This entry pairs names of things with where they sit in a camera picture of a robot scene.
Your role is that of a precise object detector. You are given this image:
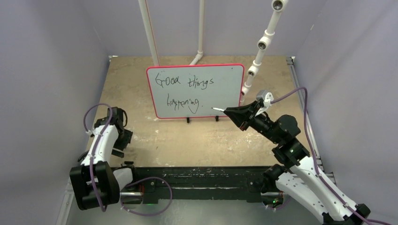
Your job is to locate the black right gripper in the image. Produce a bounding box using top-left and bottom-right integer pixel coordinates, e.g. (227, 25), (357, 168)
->
(225, 100), (281, 144)

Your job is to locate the pink-framed whiteboard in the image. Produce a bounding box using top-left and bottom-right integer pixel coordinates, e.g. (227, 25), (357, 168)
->
(146, 63), (245, 119)

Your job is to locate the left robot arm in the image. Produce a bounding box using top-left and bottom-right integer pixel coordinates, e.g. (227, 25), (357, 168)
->
(69, 107), (140, 211)

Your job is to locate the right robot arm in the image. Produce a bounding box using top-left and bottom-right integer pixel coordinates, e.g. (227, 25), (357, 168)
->
(223, 101), (370, 225)

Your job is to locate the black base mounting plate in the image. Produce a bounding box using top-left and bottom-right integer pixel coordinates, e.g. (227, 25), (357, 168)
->
(121, 166), (288, 207)

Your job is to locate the white PVC pole middle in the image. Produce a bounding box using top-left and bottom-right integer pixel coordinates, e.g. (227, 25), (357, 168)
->
(190, 0), (206, 65)

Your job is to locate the white PVC pole with fittings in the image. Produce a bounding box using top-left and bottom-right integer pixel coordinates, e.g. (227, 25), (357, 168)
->
(241, 0), (289, 96)

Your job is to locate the white PVC pole left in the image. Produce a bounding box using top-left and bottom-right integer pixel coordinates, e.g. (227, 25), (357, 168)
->
(138, 0), (160, 66)

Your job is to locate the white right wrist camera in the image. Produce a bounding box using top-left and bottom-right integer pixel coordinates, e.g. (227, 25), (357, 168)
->
(255, 90), (274, 117)

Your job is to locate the right side aluminium rail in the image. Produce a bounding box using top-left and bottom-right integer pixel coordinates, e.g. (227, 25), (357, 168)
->
(286, 56), (324, 171)

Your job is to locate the aluminium frame rail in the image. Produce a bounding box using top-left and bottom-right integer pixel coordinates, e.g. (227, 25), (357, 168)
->
(56, 173), (346, 225)

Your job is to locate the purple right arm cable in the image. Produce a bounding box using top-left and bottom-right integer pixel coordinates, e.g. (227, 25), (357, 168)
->
(264, 87), (392, 225)

